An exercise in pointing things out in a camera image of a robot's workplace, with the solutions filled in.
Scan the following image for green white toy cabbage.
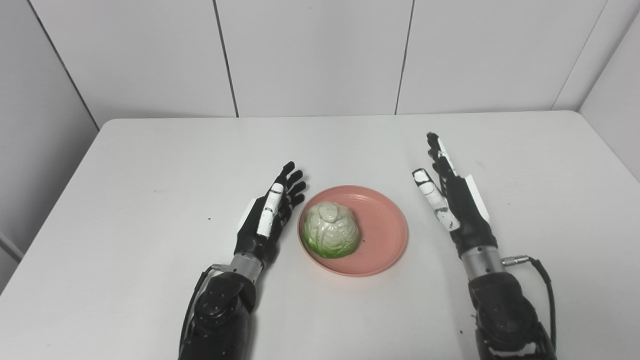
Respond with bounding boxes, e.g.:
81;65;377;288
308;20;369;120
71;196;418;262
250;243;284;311
303;201;362;259

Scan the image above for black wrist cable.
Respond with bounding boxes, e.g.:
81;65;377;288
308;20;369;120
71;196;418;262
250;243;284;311
501;255;557;351
178;263;227;351

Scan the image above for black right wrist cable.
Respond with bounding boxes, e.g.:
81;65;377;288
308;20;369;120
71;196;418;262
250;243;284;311
501;255;557;351

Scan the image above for pink plastic plate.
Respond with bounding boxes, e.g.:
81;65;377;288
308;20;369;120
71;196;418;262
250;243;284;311
297;185;409;277

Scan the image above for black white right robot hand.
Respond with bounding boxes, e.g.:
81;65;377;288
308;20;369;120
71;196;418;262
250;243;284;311
412;132;499;259

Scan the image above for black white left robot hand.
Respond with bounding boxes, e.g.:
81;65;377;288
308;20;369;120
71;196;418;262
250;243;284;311
234;161;307;271

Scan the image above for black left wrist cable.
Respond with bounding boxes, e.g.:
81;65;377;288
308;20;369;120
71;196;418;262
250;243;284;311
178;263;227;351

